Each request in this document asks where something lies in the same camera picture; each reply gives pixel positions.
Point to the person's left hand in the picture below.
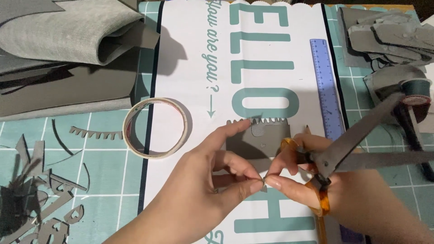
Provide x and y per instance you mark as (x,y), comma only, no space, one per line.
(196,184)

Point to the person's right hand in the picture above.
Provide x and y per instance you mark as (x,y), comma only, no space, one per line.
(342,193)

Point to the tiny grey cut piece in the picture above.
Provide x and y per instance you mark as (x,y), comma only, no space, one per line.
(263,185)

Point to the pencil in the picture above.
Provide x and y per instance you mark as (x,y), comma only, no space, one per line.
(308,129)

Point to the grey scalloped edge sheet piece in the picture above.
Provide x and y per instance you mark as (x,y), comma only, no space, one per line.
(268,139)

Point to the cream masking tape roll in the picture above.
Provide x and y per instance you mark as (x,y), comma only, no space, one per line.
(127,135)

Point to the teal grid cutting mat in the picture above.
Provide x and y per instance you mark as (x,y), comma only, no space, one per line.
(101,169)

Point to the white mat with teal letters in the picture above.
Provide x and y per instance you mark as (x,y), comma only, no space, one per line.
(190,84)

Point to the thin curved grey sliver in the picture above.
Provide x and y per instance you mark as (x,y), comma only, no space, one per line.
(87,178)
(59,139)

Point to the blue transparent plastic ruler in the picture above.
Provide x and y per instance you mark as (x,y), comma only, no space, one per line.
(325,84)

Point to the grey scalloped strip offcut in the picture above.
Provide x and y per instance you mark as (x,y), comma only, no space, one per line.
(95,133)

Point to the rolled grey sheet piece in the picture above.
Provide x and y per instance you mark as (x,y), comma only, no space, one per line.
(383,78)

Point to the dark green thread spool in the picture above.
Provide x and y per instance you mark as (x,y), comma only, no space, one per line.
(417,89)

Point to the heap of grey cut pieces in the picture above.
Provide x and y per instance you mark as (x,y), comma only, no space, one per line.
(383,37)

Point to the pile of grey offcut scraps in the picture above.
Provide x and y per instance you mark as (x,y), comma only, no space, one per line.
(37,210)

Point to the stack of grey fabric sheets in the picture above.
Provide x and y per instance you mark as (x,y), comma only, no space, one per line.
(67,37)

